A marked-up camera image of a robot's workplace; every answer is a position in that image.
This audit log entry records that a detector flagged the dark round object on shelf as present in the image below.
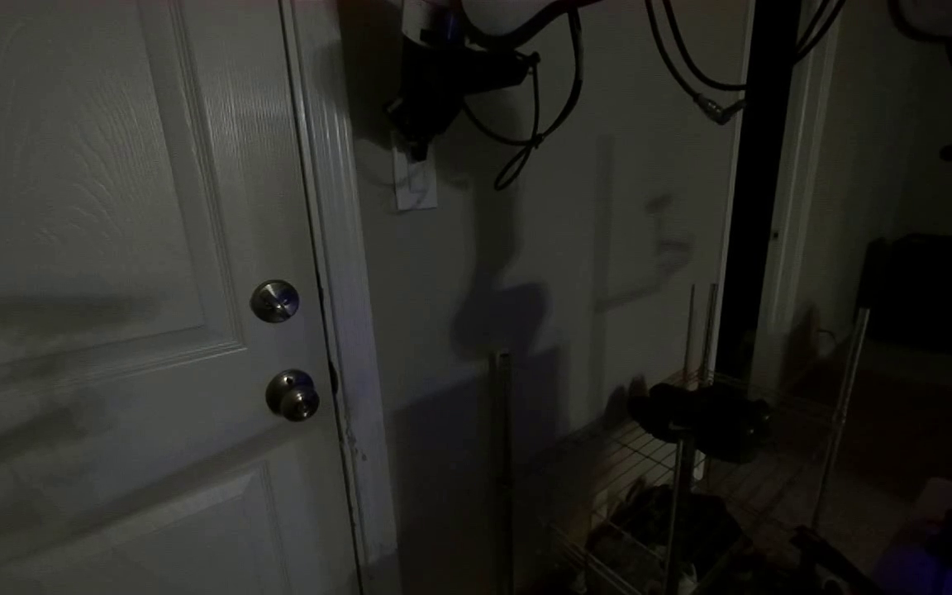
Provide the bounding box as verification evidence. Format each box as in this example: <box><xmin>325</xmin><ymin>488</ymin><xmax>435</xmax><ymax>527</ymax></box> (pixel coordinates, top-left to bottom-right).
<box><xmin>627</xmin><ymin>385</ymin><xmax>774</xmax><ymax>464</ymax></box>

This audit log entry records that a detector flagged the white panel door with knobs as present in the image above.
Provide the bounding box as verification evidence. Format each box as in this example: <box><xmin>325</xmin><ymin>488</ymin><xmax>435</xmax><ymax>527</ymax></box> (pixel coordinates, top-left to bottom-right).
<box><xmin>0</xmin><ymin>0</ymin><xmax>396</xmax><ymax>595</ymax></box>

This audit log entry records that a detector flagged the white wall light switch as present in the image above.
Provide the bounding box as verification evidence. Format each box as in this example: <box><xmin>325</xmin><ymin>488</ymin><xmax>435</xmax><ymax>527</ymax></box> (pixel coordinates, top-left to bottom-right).
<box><xmin>395</xmin><ymin>149</ymin><xmax>435</xmax><ymax>213</ymax></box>

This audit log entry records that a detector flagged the metal wire shelf rack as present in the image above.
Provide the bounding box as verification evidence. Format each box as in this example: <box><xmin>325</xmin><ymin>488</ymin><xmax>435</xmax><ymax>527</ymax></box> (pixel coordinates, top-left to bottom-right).
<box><xmin>485</xmin><ymin>279</ymin><xmax>876</xmax><ymax>595</ymax></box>

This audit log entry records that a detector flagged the round metal deadbolt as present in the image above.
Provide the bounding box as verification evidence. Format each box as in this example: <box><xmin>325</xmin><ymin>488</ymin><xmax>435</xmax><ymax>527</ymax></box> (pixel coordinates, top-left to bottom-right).
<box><xmin>247</xmin><ymin>279</ymin><xmax>301</xmax><ymax>325</ymax></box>

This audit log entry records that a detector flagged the round metal door knob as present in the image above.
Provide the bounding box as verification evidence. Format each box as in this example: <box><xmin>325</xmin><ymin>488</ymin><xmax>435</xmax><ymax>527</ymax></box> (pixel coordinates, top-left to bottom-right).
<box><xmin>266</xmin><ymin>369</ymin><xmax>320</xmax><ymax>422</ymax></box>

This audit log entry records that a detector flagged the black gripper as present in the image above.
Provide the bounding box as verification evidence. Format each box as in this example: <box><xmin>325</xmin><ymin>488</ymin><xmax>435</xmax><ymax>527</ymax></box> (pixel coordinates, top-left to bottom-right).
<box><xmin>387</xmin><ymin>40</ymin><xmax>532</xmax><ymax>163</ymax></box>

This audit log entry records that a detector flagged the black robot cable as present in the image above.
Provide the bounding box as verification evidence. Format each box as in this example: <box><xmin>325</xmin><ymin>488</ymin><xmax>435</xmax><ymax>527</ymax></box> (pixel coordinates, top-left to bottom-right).
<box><xmin>457</xmin><ymin>0</ymin><xmax>588</xmax><ymax>191</ymax></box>

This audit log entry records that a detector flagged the black camera tripod stand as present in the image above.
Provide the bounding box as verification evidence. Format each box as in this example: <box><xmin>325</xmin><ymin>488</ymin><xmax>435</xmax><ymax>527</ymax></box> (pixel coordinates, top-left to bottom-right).
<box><xmin>716</xmin><ymin>0</ymin><xmax>802</xmax><ymax>378</ymax></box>

